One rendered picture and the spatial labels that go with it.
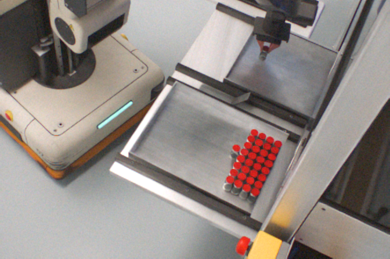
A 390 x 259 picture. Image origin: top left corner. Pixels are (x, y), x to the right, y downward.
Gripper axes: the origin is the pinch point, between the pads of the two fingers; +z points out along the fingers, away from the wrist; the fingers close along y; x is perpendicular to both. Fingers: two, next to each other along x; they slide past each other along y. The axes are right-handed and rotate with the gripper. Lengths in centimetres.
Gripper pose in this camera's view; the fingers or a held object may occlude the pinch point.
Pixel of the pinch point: (265, 49)
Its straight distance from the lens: 163.2
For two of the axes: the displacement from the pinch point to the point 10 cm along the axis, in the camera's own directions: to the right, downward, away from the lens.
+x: 1.9, -8.0, 5.6
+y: 9.8, 2.2, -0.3
